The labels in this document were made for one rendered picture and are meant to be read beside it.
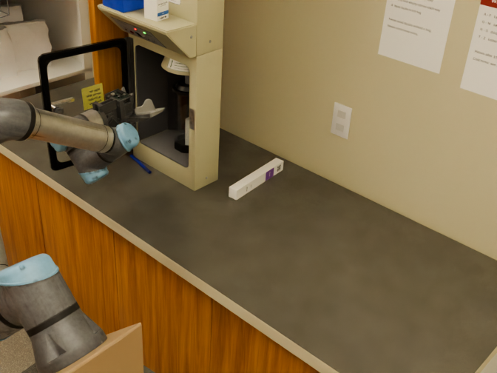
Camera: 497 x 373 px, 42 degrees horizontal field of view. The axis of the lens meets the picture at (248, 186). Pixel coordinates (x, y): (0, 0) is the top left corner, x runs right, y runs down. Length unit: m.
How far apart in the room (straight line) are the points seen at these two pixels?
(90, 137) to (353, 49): 0.88
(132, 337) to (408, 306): 0.79
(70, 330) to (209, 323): 0.65
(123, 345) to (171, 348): 0.83
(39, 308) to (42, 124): 0.47
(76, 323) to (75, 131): 0.53
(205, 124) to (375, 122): 0.55
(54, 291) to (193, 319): 0.70
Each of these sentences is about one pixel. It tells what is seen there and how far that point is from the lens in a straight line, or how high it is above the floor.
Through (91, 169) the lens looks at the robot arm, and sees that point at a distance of 1.89.
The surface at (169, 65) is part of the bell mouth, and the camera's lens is 2.11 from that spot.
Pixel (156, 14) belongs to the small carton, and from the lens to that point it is 1.95.
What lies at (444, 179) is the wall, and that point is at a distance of 2.10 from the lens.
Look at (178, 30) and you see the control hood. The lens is 1.90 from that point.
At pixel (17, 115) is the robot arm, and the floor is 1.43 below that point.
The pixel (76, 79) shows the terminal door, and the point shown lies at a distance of 2.14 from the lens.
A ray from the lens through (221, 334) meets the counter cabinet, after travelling 1.93.
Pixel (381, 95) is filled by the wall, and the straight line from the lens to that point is 2.11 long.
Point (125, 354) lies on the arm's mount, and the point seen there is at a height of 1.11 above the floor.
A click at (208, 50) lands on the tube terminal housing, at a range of 2.01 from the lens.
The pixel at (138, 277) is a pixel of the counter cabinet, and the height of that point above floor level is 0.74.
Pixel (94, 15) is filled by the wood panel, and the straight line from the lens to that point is 2.18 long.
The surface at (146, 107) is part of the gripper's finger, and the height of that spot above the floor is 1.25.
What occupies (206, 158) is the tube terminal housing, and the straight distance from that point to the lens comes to 2.16.
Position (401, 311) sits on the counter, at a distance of 1.81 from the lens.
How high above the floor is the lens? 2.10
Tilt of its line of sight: 32 degrees down
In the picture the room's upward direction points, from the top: 4 degrees clockwise
